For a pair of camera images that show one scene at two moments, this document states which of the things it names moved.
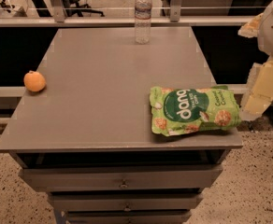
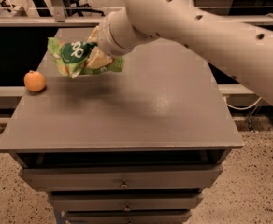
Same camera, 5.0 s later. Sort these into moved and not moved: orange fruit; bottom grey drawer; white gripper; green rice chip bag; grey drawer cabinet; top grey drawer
Moved: white gripper; green rice chip bag
Not moved: orange fruit; grey drawer cabinet; top grey drawer; bottom grey drawer
